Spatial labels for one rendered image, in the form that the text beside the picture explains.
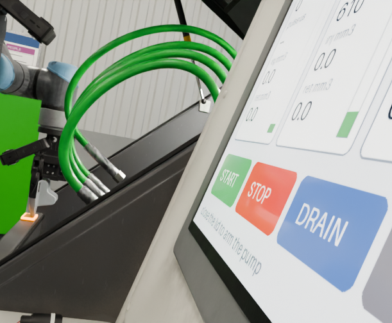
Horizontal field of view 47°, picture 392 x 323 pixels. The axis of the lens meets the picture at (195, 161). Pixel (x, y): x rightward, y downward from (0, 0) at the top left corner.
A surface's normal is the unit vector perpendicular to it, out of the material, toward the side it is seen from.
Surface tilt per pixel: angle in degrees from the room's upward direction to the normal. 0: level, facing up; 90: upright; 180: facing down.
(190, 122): 90
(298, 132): 76
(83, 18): 90
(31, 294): 90
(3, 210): 90
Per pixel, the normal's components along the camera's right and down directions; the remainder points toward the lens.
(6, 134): 0.45, 0.14
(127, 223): 0.17, 0.08
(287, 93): -0.90, -0.40
